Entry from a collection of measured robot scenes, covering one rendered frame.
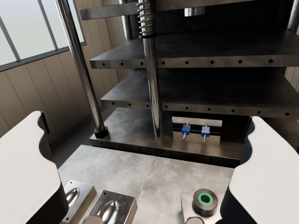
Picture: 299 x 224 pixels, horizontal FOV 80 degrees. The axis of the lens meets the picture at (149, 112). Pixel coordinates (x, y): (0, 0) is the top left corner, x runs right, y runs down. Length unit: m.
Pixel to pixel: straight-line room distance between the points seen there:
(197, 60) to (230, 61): 0.14
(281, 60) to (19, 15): 2.30
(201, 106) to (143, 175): 0.46
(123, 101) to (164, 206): 0.62
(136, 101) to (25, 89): 1.62
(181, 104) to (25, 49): 1.89
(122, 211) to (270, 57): 0.85
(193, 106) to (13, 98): 1.93
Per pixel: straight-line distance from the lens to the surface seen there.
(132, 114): 1.44
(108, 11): 1.02
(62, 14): 1.06
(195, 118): 1.02
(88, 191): 0.89
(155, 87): 0.94
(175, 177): 0.93
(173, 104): 1.01
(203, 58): 0.89
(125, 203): 0.79
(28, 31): 2.48
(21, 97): 2.43
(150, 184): 0.91
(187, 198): 0.73
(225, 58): 0.89
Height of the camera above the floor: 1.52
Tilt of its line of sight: 30 degrees down
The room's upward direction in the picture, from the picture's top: 7 degrees counter-clockwise
